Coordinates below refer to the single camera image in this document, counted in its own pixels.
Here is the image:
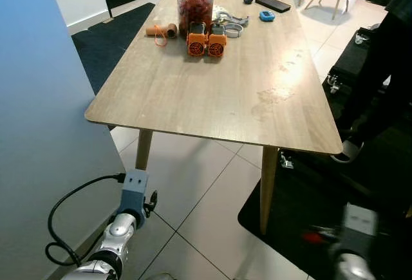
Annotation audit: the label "black wheeled case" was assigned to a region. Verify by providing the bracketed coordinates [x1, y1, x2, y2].
[324, 28, 388, 121]

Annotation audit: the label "glass jar with red contents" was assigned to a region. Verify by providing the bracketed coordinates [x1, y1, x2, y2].
[176, 0, 217, 37]

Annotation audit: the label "white tape ring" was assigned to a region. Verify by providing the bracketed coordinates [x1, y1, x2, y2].
[221, 23, 245, 39]

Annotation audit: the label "black smartphone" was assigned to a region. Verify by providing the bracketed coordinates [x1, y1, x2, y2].
[255, 0, 292, 14]

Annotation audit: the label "black floor mat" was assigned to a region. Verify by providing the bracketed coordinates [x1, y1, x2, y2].
[238, 109, 412, 280]

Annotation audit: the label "dark blue carpet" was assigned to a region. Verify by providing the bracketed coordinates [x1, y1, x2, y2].
[71, 2, 156, 95]

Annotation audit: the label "light wooden table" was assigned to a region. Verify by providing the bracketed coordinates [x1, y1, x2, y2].
[84, 0, 344, 236]

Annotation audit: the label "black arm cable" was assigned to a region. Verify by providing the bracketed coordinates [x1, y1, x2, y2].
[45, 173, 127, 268]

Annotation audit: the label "person in black clothes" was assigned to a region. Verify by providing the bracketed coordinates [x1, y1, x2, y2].
[330, 0, 412, 165]

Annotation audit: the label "keys with red tag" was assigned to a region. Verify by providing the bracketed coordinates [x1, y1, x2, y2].
[301, 229, 324, 247]

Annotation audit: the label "orange cord loop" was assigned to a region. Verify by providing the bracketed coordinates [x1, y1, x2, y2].
[153, 26, 170, 48]

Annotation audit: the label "grey metal tool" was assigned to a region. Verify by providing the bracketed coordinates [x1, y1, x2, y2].
[214, 8, 250, 28]

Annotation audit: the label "brown cardboard tube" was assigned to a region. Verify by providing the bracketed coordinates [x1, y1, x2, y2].
[145, 23, 179, 40]

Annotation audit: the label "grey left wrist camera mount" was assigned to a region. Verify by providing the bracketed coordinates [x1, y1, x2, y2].
[120, 169, 150, 220]

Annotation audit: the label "orange black device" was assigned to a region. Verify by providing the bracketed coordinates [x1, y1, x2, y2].
[187, 22, 208, 58]
[207, 24, 229, 59]

